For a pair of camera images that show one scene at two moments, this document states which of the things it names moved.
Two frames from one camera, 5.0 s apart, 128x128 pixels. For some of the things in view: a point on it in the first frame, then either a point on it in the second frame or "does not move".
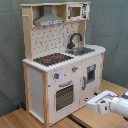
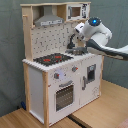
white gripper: [101, 102] -> [79, 33]
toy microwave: [77, 11] does not move
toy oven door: [64, 97] does not move
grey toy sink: [79, 51] does not move
